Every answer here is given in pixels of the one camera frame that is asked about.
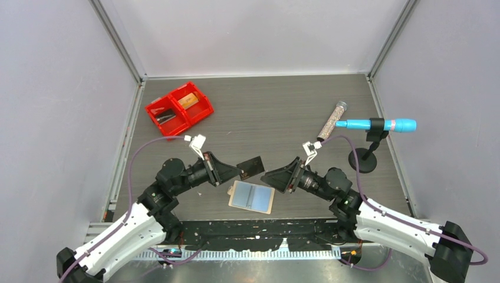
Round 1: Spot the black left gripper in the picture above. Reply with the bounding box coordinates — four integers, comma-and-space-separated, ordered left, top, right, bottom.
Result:
172, 151, 241, 196

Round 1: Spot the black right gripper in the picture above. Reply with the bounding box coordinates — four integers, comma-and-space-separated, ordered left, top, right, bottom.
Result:
261, 157, 334, 202

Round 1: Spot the black credit card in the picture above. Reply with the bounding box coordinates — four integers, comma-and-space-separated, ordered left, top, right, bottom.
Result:
236, 156, 265, 180

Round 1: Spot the beige leather card holder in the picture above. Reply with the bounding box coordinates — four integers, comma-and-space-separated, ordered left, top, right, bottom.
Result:
228, 180, 275, 215

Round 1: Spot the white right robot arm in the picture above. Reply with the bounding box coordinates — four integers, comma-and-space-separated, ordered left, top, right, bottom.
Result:
261, 157, 473, 282

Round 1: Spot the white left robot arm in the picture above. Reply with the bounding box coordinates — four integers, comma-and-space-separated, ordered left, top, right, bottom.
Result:
56, 152, 242, 282

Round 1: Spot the black card in bin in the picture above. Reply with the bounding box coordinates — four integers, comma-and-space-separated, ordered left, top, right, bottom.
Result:
155, 109, 176, 125

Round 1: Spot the orange card in bin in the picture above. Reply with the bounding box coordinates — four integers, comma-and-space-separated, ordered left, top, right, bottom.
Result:
178, 93, 199, 110

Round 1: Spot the red divided plastic bin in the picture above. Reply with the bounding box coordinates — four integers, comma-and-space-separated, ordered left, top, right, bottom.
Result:
144, 81, 215, 136

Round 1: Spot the glittery silver tube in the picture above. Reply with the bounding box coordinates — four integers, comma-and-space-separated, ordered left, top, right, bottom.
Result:
317, 101, 348, 142

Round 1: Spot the blue toy microphone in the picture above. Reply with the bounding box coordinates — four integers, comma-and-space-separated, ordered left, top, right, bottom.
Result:
335, 118, 417, 133

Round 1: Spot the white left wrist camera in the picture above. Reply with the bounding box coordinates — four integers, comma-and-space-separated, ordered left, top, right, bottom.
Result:
183, 134, 206, 160

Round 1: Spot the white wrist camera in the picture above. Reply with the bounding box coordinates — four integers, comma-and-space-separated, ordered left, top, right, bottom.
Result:
302, 141, 322, 166
183, 134, 206, 160

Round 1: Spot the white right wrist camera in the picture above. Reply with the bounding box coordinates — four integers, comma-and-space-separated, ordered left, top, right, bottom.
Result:
302, 141, 322, 166

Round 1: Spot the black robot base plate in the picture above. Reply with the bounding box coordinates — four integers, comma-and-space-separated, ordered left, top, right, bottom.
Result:
162, 218, 360, 252

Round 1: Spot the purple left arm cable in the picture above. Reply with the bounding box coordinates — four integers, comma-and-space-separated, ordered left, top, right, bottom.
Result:
58, 135, 204, 283

